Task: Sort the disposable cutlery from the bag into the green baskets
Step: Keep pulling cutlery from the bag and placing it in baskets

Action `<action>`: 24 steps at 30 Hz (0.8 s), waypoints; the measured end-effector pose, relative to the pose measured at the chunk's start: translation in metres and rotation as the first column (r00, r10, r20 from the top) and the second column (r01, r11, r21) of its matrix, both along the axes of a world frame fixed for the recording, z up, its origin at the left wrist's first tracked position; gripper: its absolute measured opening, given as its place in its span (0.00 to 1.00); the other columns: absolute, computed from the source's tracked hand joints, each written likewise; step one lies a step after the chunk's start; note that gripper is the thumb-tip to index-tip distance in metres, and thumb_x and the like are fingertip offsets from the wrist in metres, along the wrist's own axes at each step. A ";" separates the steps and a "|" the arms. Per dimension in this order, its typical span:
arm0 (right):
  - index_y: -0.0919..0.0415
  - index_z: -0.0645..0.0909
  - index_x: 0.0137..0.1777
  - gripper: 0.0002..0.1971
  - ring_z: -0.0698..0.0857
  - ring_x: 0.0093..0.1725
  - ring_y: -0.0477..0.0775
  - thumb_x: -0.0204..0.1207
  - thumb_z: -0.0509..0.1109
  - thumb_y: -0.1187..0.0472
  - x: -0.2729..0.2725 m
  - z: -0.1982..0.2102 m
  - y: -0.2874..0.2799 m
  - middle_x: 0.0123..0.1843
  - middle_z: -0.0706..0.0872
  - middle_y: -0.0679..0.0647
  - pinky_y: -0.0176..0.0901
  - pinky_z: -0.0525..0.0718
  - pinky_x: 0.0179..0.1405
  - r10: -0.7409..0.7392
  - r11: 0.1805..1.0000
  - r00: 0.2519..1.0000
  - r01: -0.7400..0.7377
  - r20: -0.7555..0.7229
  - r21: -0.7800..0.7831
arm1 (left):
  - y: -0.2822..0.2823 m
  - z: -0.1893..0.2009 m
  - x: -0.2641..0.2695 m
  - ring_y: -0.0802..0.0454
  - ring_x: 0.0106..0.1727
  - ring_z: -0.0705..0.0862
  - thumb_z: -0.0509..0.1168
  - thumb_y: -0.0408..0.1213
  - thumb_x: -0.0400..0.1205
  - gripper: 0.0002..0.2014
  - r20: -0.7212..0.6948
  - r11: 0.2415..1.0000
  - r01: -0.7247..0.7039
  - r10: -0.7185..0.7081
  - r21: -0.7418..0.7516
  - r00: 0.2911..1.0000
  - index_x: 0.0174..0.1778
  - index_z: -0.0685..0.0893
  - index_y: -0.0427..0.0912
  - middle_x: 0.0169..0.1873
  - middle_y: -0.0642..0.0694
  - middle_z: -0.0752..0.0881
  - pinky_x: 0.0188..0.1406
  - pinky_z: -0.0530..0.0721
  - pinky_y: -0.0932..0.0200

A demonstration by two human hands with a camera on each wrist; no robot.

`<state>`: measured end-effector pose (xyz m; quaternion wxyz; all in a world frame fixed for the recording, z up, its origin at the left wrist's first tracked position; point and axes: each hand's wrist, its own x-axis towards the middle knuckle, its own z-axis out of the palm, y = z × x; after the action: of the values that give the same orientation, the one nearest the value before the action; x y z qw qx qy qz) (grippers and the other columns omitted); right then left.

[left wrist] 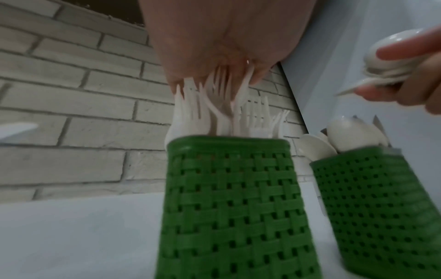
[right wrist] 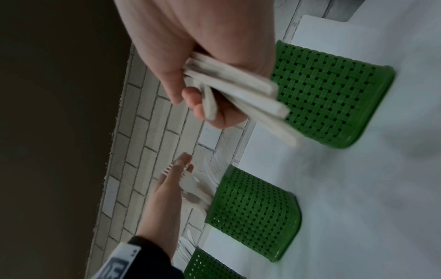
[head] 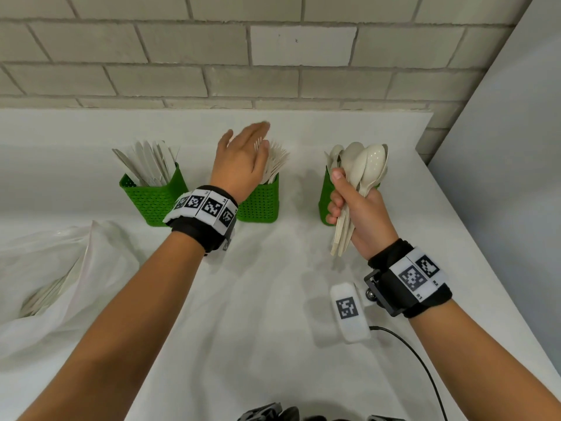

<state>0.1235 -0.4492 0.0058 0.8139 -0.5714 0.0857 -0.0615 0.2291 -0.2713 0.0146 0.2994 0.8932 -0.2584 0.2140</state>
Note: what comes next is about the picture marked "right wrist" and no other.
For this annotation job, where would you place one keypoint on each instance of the person's right hand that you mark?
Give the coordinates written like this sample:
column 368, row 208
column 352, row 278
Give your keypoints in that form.
column 206, row 27

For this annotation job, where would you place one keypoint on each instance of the person's left hand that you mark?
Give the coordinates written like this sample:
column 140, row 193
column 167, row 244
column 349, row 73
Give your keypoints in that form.
column 165, row 212

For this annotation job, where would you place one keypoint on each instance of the handful of white plastic cutlery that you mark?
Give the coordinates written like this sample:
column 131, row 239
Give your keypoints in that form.
column 191, row 185

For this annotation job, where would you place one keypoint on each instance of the bunch of white plastic knives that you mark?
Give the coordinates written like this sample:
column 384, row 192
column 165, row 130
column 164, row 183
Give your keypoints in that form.
column 186, row 248

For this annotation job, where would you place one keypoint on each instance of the bundle of white plastic spoons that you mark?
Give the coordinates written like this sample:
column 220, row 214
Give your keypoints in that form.
column 241, row 90

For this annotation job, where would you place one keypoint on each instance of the black left wrist band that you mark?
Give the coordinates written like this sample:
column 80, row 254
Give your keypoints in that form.
column 151, row 261

